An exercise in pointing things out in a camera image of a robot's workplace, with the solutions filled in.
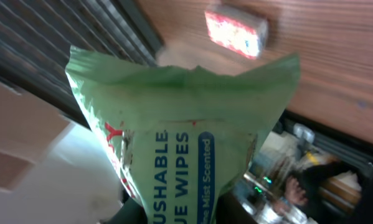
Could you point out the person in background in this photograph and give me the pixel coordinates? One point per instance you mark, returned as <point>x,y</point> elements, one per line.
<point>335,192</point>

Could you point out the grey plastic shopping basket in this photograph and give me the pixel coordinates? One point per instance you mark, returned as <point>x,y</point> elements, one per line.
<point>36,37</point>

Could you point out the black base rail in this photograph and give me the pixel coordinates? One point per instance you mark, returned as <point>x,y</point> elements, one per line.
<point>355,151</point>

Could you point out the red white small box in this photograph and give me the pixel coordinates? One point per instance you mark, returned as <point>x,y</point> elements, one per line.
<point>236,30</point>

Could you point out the teal tissue pack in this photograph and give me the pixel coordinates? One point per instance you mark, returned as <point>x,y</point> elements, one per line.
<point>179,139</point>

